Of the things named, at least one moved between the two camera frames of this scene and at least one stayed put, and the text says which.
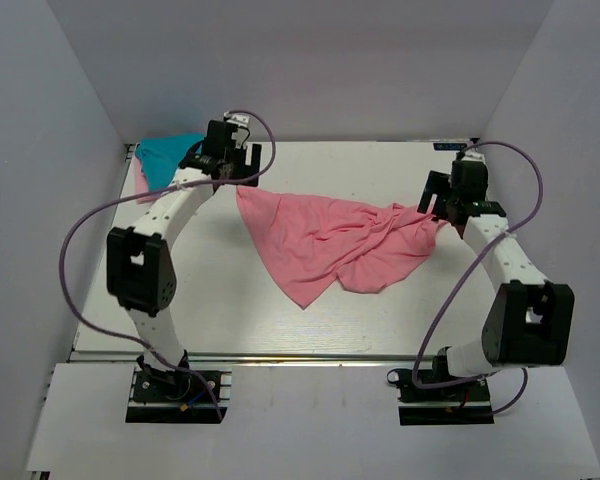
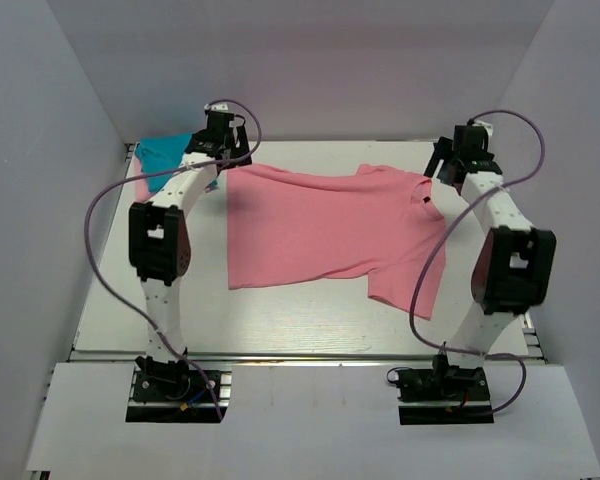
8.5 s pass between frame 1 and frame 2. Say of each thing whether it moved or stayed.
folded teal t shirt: stayed
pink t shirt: moved
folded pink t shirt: stayed
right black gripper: moved
